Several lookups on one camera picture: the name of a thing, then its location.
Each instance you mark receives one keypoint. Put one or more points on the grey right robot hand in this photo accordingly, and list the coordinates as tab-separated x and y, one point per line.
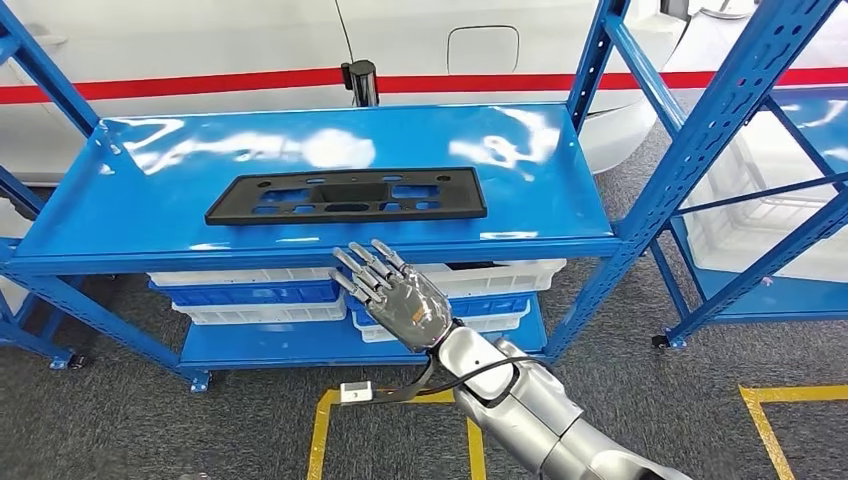
411	305

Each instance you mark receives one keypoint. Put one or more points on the black plastic car part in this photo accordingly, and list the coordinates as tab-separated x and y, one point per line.
464	199

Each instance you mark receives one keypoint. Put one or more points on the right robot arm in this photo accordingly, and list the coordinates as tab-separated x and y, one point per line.
530	404

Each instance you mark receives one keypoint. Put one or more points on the black part inside crate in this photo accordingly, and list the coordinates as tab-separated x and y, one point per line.
467	266

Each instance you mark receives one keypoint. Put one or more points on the black rack caster wheel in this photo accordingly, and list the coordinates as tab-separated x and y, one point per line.
78	362
660	342

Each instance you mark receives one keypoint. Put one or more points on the white car with red stripe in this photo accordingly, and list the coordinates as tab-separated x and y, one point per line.
199	40

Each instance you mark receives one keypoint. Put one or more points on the large translucent white crate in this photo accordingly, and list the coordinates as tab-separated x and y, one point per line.
748	225

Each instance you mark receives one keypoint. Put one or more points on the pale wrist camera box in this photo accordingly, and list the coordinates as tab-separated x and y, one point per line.
356	393

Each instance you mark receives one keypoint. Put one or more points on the black chrome stanchion post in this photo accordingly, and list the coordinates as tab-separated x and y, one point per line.
363	83

